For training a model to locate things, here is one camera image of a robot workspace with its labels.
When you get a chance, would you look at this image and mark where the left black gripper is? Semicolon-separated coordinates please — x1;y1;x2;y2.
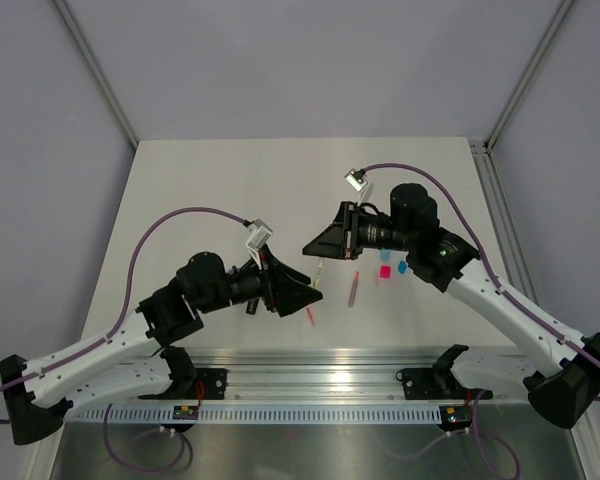
198;244;322;317

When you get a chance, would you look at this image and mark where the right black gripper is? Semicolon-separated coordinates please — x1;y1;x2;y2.
304;202;416;261

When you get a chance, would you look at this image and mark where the yellow highlighter pen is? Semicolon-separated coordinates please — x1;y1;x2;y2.
313;258;324;289

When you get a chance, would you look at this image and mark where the thin red pen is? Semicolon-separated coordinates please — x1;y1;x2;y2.
306;307;316;328

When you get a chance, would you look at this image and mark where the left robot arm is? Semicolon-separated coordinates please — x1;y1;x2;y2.
0;247;323;446

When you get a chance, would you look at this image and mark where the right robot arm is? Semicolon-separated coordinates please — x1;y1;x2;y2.
302;183;600;429

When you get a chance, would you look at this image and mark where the grey purple marker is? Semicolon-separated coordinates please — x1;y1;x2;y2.
347;271;360;308

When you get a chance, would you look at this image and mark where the black pink highlighter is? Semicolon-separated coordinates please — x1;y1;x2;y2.
246;299;259;316

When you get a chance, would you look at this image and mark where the pink cap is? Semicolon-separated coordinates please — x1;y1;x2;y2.
379;265;391;279

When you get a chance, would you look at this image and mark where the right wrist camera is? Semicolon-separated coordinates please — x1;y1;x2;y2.
345;169;374;204

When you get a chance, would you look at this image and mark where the aluminium mounting rail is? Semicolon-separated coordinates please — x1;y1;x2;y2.
186;346;446;405

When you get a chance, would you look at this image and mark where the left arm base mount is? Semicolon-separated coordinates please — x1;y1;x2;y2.
167;368;228;433

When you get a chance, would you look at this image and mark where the white slotted cable duct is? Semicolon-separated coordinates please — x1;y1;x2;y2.
77;404;442;425

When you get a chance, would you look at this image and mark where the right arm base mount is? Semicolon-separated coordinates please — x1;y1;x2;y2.
395;367;481;432

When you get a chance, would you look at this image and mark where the aluminium frame post right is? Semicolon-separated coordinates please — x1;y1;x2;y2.
484;0;580;151

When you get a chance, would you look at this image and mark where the aluminium frame post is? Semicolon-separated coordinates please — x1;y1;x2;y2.
50;0;140;151
484;0;580;151

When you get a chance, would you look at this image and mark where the aluminium side rail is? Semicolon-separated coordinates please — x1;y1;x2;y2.
468;140;538;303

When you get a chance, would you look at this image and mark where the aluminium frame post left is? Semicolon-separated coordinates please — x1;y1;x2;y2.
50;0;140;151

